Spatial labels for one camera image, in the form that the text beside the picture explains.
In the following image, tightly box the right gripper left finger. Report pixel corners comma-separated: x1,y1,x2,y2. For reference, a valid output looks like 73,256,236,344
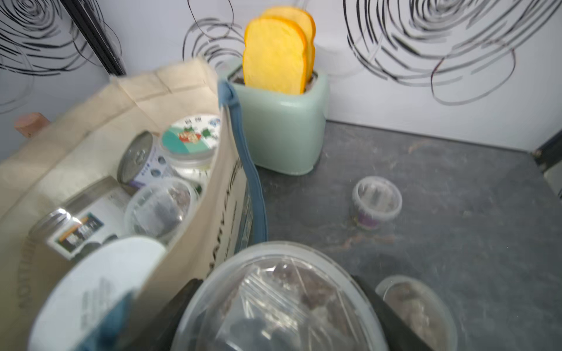
127,279,203,350

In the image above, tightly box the white lid glass jar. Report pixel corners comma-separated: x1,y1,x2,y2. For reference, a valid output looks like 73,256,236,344
27,236,166,350

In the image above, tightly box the silver top can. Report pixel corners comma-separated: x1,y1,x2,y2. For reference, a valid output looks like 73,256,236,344
116,131,175,190

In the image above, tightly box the purple label clear jar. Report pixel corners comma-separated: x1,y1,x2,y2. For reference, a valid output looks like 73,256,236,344
351,176,402,230

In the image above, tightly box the rear yellow bread slice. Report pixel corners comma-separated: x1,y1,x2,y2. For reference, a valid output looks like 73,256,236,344
261,6,316,84

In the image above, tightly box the clear lid seed jar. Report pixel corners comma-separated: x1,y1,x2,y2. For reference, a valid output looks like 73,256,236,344
172,241,388,350

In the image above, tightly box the mint green toaster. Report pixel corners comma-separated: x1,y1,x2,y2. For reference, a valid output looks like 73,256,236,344
218,58,329,176

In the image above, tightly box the yellow bread slice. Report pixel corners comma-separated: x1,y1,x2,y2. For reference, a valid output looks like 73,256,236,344
261,6,316,84
242,16,308,95

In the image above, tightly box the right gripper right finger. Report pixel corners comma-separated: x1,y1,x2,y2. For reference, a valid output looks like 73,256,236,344
352,276,432,351

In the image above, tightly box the pink lid jar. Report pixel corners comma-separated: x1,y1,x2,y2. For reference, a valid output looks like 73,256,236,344
14,113,51,139

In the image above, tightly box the green label lid jar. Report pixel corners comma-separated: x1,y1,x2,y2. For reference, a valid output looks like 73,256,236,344
160,114,222,178

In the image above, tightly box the small clear lid jar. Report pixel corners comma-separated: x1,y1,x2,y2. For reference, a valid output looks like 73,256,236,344
124,177,199,244

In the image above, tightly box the beige canvas tote bag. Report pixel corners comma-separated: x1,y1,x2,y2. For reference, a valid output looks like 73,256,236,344
0,56,269,351

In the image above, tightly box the front yellow bread slice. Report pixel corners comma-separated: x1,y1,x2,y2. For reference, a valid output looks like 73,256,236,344
242,16,308,95

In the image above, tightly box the brown seed clear jar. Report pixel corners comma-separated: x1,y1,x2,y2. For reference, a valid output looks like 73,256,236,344
376,275,458,350

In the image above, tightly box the white lid dark jar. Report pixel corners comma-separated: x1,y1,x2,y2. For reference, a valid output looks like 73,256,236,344
29,176,131,262

